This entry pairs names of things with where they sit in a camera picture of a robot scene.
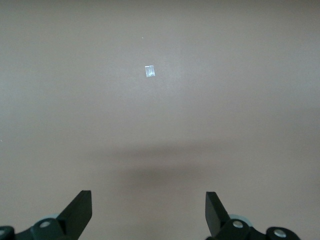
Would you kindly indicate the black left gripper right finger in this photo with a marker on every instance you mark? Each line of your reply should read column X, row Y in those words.
column 215, row 215

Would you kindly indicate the small clear tape piece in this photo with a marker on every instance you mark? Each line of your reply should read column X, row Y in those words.
column 150, row 71

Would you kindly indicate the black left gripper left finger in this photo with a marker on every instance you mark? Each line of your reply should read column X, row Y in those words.
column 77, row 212

